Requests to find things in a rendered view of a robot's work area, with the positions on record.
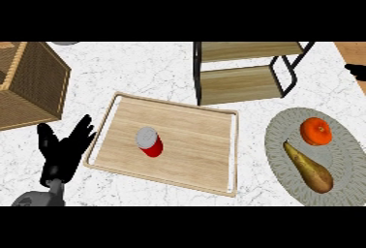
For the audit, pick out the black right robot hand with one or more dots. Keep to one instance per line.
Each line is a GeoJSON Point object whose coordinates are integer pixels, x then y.
{"type": "Point", "coordinates": [357, 71]}

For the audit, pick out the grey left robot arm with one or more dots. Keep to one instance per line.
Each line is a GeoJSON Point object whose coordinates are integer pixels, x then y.
{"type": "Point", "coordinates": [43, 197]}

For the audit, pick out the wooden tiered shelf black frame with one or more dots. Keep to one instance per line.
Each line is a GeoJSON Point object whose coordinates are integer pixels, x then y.
{"type": "Point", "coordinates": [242, 76]}

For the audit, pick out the orange round fruit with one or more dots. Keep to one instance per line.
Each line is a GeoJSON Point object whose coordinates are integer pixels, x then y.
{"type": "Point", "coordinates": [316, 131]}

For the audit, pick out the brown elongated squash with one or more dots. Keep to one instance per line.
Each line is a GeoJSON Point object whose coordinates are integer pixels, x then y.
{"type": "Point", "coordinates": [310, 169]}

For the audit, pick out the brown wooden panel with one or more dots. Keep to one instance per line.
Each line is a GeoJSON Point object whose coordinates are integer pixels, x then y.
{"type": "Point", "coordinates": [354, 58]}

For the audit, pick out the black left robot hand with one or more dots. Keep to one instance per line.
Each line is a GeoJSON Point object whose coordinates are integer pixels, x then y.
{"type": "Point", "coordinates": [62, 151]}

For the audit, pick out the grey oval placemat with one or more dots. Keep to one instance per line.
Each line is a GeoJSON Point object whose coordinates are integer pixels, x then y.
{"type": "Point", "coordinates": [329, 161]}

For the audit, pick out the brown wicker basket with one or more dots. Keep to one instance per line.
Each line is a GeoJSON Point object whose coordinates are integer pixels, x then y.
{"type": "Point", "coordinates": [30, 84]}

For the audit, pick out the red can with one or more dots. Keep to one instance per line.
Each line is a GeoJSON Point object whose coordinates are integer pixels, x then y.
{"type": "Point", "coordinates": [149, 142]}

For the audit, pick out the pale wooden tray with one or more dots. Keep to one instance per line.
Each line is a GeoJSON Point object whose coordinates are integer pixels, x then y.
{"type": "Point", "coordinates": [167, 143]}

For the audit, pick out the grey round object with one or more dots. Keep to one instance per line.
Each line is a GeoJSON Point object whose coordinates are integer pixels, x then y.
{"type": "Point", "coordinates": [65, 42]}

